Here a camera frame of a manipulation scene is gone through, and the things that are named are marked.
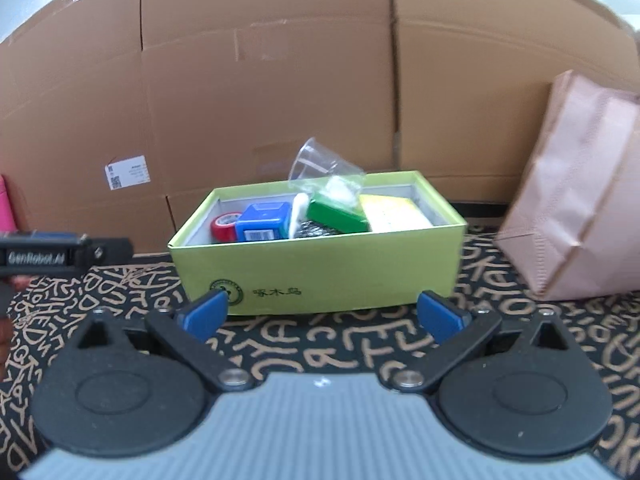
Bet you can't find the pink paper bag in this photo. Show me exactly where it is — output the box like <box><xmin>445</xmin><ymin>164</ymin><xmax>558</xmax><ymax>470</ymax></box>
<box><xmin>496</xmin><ymin>70</ymin><xmax>639</xmax><ymax>301</ymax></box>

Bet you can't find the lime green storage box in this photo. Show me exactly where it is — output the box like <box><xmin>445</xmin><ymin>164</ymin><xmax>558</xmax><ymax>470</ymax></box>
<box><xmin>168</xmin><ymin>171</ymin><xmax>466</xmax><ymax>315</ymax></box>

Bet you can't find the clear plastic cup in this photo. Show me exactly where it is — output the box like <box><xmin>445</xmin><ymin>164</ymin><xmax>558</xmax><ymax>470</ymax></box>
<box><xmin>288</xmin><ymin>138</ymin><xmax>366</xmax><ymax>195</ymax></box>

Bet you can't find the large cardboard box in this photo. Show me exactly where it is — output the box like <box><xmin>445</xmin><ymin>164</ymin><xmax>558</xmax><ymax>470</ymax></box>
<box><xmin>1</xmin><ymin>0</ymin><xmax>639</xmax><ymax>252</ymax></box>

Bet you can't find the pink thermos bottle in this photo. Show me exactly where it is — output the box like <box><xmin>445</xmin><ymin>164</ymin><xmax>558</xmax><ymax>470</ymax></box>
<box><xmin>0</xmin><ymin>177</ymin><xmax>16</xmax><ymax>232</ymax></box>

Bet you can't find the white shipping label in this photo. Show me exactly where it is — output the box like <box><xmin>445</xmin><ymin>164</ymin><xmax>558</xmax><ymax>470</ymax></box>
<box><xmin>104</xmin><ymin>155</ymin><xmax>151</xmax><ymax>191</ymax></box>

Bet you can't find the white yellow carton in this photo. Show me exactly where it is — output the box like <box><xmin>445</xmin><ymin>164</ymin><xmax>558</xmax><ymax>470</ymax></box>
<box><xmin>359</xmin><ymin>194</ymin><xmax>433</xmax><ymax>233</ymax></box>

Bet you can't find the red tape roll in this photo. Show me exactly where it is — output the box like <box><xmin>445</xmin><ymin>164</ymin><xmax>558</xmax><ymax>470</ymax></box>
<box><xmin>209</xmin><ymin>211</ymin><xmax>241</xmax><ymax>244</ymax></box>

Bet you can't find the steel wool scrubber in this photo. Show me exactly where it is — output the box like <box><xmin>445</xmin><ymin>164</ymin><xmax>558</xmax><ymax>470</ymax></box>
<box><xmin>292</xmin><ymin>220</ymin><xmax>340</xmax><ymax>238</ymax></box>

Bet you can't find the person's left hand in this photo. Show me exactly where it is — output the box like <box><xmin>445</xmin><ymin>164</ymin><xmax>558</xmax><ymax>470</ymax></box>
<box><xmin>0</xmin><ymin>275</ymin><xmax>32</xmax><ymax>377</ymax></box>

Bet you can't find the black letter-patterned mat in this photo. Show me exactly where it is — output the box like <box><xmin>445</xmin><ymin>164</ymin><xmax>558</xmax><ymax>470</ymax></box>
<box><xmin>1</xmin><ymin>229</ymin><xmax>639</xmax><ymax>479</ymax></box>

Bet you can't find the blue cube box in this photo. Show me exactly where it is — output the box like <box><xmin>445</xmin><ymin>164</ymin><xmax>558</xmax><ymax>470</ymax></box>
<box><xmin>235</xmin><ymin>202</ymin><xmax>292</xmax><ymax>242</ymax></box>

